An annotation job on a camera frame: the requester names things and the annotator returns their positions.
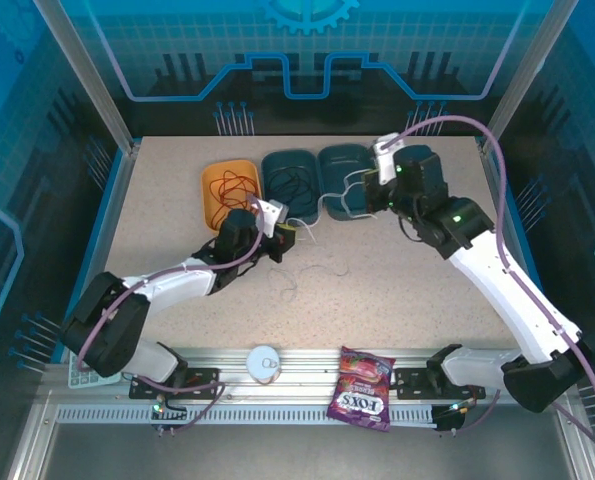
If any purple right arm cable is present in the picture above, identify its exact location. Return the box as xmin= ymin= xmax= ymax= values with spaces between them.
xmin=382 ymin=114 xmax=595 ymax=446

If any blue printed back panel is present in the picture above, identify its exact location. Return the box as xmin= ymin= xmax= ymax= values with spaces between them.
xmin=59 ymin=0 xmax=563 ymax=139

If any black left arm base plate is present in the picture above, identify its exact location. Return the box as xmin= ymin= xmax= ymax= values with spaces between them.
xmin=128 ymin=366 xmax=222 ymax=401

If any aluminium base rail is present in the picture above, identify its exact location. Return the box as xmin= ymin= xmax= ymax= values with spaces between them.
xmin=41 ymin=347 xmax=578 ymax=407

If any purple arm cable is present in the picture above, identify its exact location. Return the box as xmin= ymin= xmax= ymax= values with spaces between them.
xmin=382 ymin=114 xmax=595 ymax=446
xmin=76 ymin=194 xmax=268 ymax=434

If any orange plastic bin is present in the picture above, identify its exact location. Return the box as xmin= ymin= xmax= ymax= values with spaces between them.
xmin=200 ymin=158 xmax=266 ymax=236

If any purple Fox's candy bag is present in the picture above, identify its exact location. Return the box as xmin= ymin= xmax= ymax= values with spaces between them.
xmin=325 ymin=345 xmax=397 ymax=434

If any white cable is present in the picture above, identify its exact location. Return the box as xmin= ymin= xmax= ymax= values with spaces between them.
xmin=286 ymin=169 xmax=378 ymax=246

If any small black controller board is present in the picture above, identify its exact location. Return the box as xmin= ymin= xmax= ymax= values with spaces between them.
xmin=432 ymin=399 xmax=467 ymax=437
xmin=150 ymin=397 xmax=188 ymax=437

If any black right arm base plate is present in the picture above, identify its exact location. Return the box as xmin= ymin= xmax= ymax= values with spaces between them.
xmin=393 ymin=367 xmax=487 ymax=401

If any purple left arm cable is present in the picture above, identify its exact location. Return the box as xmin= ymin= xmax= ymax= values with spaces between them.
xmin=76 ymin=194 xmax=268 ymax=434

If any white slotted cable duct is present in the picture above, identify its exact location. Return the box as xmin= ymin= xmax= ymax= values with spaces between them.
xmin=56 ymin=405 xmax=438 ymax=426

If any white calculator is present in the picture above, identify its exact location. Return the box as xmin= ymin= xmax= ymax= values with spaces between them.
xmin=67 ymin=352 xmax=123 ymax=389

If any aluminium frame post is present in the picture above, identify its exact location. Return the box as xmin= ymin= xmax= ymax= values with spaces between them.
xmin=479 ymin=0 xmax=578 ymax=154
xmin=31 ymin=0 xmax=141 ymax=154

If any teal plastic bin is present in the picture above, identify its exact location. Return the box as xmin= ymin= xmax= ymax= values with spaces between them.
xmin=316 ymin=143 xmax=379 ymax=221
xmin=260 ymin=148 xmax=323 ymax=230

